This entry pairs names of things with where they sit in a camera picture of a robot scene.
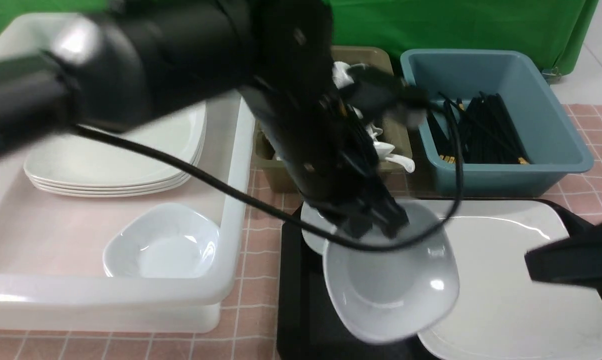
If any large white rice plate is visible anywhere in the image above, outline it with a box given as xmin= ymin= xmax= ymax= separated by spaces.
xmin=419 ymin=200 xmax=602 ymax=360

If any large white plastic bin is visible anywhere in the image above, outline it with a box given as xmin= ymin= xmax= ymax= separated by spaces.
xmin=0 ymin=14 xmax=256 ymax=334

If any olive spoon bin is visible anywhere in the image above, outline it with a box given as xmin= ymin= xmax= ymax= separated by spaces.
xmin=251 ymin=45 xmax=413 ymax=193

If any white stacked plate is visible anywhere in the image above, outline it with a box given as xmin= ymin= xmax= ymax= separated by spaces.
xmin=23 ymin=150 xmax=191 ymax=192
xmin=23 ymin=102 xmax=207 ymax=188
xmin=23 ymin=159 xmax=191 ymax=198
xmin=23 ymin=169 xmax=191 ymax=198

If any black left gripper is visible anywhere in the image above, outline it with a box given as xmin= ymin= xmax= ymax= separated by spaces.
xmin=241 ymin=50 xmax=409 ymax=239

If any top white stacked plate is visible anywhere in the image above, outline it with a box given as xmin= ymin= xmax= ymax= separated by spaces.
xmin=23 ymin=102 xmax=207 ymax=188

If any pile of white spoons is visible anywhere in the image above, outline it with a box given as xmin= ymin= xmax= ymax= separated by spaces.
xmin=332 ymin=61 xmax=395 ymax=161

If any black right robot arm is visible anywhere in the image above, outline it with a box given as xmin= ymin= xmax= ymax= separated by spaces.
xmin=524 ymin=222 xmax=602 ymax=291

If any white bowl tray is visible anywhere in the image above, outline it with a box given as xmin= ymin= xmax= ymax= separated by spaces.
xmin=299 ymin=202 xmax=337 ymax=256
xmin=323 ymin=217 xmax=461 ymax=344

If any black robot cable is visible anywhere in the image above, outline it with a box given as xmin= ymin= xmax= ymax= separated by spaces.
xmin=73 ymin=95 xmax=464 ymax=252

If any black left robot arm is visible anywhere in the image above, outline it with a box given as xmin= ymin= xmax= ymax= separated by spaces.
xmin=0 ymin=0 xmax=428 ymax=245

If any pink checkered tablecloth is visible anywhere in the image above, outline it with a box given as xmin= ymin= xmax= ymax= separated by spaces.
xmin=0 ymin=104 xmax=602 ymax=360

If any green backdrop cloth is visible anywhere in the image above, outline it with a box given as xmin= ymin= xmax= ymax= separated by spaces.
xmin=0 ymin=0 xmax=599 ymax=76

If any white ceramic spoon overhanging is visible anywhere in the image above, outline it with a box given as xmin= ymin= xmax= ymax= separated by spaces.
xmin=379 ymin=153 xmax=416 ymax=174

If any black serving tray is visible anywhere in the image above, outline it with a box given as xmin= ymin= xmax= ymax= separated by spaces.
xmin=276 ymin=198 xmax=602 ymax=360

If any bottom white stacked plate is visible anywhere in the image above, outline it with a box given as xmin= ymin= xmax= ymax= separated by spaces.
xmin=23 ymin=169 xmax=191 ymax=198

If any blue chopstick bin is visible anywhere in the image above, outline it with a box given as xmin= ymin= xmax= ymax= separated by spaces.
xmin=400 ymin=48 xmax=594 ymax=198

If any pile of black chopsticks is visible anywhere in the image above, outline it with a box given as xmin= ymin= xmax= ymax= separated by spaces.
xmin=426 ymin=91 xmax=530 ymax=165

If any white bowl in bin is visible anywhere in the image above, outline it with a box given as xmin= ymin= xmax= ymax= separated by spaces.
xmin=102 ymin=203 xmax=220 ymax=279

